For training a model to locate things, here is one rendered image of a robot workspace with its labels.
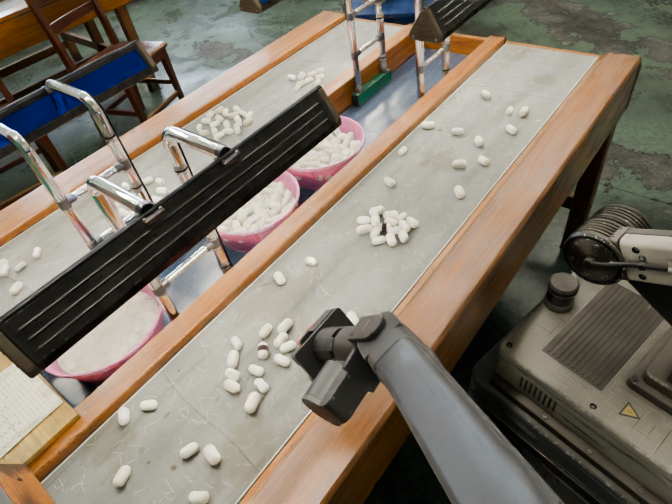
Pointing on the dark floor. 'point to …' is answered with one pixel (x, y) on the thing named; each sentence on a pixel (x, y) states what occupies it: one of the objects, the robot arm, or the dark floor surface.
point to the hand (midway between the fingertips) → (302, 345)
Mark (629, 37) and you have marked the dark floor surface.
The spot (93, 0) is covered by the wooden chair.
